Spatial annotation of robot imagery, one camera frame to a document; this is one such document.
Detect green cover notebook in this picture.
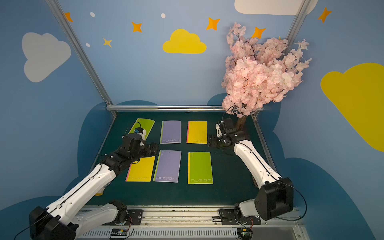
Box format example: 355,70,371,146
129,118,155,139

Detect white lined notebook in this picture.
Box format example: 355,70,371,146
160,121,182,144

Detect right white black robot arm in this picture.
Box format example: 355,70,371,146
208,118,294,222

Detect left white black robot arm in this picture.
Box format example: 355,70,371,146
29,134,159,240

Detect white blue dotted work glove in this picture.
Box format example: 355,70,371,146
95,187,106,196

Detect pink cherry blossom tree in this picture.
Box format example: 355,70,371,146
222,23,311,130

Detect left controller board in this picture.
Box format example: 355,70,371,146
110,229,130,239

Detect controller board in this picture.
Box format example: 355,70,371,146
110,229,130,239
237,228,252,240

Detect right controller board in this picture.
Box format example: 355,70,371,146
237,228,252,240

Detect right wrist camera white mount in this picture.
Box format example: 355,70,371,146
215,120,225,137

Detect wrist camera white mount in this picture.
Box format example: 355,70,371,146
134,127,146,146
215,120,225,137

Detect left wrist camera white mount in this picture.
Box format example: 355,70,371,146
134,127,146,146

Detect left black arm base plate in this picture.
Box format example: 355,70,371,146
110,209,143,226

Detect aluminium rail frame front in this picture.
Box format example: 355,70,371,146
77,206,310,240

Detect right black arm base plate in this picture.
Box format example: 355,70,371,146
218,209,261,225

